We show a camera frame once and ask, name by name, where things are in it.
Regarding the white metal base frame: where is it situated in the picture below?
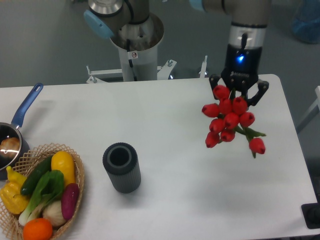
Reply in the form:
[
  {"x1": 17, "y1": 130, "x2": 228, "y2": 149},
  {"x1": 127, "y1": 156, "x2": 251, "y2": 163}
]
[{"x1": 86, "y1": 55, "x2": 209, "y2": 84}]

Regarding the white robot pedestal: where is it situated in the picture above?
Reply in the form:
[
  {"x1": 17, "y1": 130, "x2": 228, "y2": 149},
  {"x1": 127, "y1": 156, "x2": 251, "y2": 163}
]
[{"x1": 111, "y1": 13, "x2": 164, "y2": 82}]

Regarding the orange fruit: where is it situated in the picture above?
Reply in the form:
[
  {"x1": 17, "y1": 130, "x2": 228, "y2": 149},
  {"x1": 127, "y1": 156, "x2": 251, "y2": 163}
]
[{"x1": 22, "y1": 218, "x2": 53, "y2": 240}]

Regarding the beige garlic bulb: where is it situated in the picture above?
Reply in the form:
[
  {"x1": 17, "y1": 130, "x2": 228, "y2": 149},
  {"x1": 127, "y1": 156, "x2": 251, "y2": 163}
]
[{"x1": 42, "y1": 200, "x2": 67, "y2": 227}]

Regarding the green bok choy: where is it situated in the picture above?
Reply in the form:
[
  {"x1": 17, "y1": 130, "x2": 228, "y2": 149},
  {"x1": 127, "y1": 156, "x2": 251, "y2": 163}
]
[{"x1": 18, "y1": 170, "x2": 64, "y2": 226}]

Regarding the woven wicker basket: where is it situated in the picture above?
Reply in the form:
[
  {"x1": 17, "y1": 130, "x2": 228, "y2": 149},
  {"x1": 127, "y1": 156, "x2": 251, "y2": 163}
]
[{"x1": 0, "y1": 143, "x2": 85, "y2": 240}]

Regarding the dark grey ribbed vase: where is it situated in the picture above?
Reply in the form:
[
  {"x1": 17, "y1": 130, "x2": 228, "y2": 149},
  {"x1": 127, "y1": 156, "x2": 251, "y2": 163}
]
[{"x1": 102, "y1": 142, "x2": 141, "y2": 194}]

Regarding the green cucumber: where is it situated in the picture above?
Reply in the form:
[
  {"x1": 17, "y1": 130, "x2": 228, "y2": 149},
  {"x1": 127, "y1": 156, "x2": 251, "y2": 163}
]
[{"x1": 20, "y1": 155, "x2": 53, "y2": 196}]

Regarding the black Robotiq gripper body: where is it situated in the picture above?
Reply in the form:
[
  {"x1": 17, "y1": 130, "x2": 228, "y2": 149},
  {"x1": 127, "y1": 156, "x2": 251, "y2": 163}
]
[{"x1": 221, "y1": 44, "x2": 263, "y2": 97}]

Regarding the yellow squash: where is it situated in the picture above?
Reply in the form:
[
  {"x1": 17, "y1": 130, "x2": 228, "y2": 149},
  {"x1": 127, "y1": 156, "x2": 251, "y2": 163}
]
[{"x1": 51, "y1": 151, "x2": 76, "y2": 187}]

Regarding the white frame at right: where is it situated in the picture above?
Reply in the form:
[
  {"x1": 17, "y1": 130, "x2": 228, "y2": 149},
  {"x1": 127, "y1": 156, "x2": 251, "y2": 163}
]
[{"x1": 295, "y1": 85, "x2": 320, "y2": 134}]

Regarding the blue water jug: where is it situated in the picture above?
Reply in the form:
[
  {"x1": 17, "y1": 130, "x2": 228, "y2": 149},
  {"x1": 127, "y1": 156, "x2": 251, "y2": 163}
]
[{"x1": 290, "y1": 0, "x2": 320, "y2": 44}]

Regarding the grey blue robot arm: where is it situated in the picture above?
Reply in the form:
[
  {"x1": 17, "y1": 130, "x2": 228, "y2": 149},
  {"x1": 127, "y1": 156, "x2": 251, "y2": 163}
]
[{"x1": 83, "y1": 0, "x2": 272, "y2": 106}]

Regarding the red tulip bouquet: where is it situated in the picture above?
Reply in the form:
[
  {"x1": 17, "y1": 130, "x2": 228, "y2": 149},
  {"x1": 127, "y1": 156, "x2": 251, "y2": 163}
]
[{"x1": 201, "y1": 85, "x2": 266, "y2": 158}]

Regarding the black device at edge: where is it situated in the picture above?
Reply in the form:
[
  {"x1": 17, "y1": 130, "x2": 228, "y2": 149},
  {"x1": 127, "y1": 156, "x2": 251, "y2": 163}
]
[{"x1": 301, "y1": 203, "x2": 320, "y2": 229}]

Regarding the blue handled saucepan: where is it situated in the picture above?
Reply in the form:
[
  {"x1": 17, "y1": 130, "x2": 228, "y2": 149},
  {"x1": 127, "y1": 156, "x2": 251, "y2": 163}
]
[{"x1": 0, "y1": 83, "x2": 44, "y2": 181}]

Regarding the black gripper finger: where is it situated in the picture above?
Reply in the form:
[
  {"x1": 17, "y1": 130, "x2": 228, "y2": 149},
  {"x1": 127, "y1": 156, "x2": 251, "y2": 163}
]
[
  {"x1": 246, "y1": 79, "x2": 269, "y2": 106},
  {"x1": 208, "y1": 74, "x2": 221, "y2": 92}
]

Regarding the brown bread roll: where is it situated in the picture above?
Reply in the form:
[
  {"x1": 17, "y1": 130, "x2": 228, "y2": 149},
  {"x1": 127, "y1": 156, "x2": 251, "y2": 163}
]
[{"x1": 0, "y1": 137, "x2": 20, "y2": 159}]

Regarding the purple sweet potato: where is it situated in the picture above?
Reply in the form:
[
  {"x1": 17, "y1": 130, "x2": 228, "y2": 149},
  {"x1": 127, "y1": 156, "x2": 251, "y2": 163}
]
[{"x1": 61, "y1": 183, "x2": 80, "y2": 221}]

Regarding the yellow bell pepper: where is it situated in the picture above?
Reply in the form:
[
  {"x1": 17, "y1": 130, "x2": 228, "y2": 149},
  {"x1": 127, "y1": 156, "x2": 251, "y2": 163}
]
[{"x1": 0, "y1": 166, "x2": 30, "y2": 215}]

